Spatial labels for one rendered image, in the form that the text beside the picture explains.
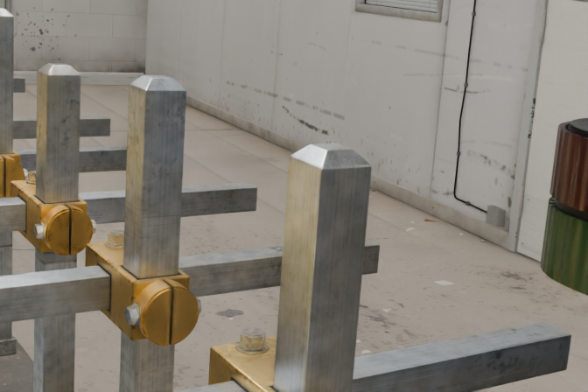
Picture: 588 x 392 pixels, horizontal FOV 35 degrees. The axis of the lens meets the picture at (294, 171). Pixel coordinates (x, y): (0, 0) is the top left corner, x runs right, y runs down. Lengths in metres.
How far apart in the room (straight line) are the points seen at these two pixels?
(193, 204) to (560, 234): 0.83
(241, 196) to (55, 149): 0.26
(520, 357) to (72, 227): 0.47
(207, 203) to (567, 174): 0.84
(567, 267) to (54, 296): 0.56
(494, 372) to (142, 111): 0.33
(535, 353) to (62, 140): 0.51
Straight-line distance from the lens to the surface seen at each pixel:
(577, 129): 0.31
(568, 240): 0.30
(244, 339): 0.64
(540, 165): 4.38
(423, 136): 5.10
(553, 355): 0.76
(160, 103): 0.74
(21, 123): 1.54
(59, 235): 0.98
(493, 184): 4.63
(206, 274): 0.85
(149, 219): 0.76
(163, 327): 0.76
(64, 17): 9.23
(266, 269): 0.88
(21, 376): 1.25
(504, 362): 0.73
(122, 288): 0.79
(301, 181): 0.54
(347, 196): 0.53
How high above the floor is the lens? 1.22
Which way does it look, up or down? 12 degrees down
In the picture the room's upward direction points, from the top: 4 degrees clockwise
